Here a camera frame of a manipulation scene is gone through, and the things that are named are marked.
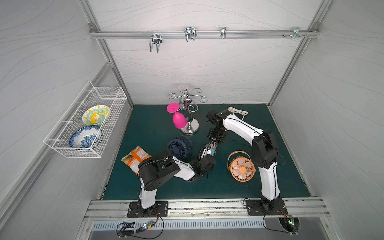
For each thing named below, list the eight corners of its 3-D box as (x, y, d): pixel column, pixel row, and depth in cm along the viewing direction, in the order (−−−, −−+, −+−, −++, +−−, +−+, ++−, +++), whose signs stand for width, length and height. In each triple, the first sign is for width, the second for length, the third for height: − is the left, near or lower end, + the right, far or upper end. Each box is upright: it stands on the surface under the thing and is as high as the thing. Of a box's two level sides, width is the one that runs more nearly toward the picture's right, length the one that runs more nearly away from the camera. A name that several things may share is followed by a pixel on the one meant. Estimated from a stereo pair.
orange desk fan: (229, 182, 82) (233, 177, 75) (226, 157, 92) (228, 150, 85) (252, 182, 82) (257, 177, 75) (246, 157, 92) (250, 150, 85)
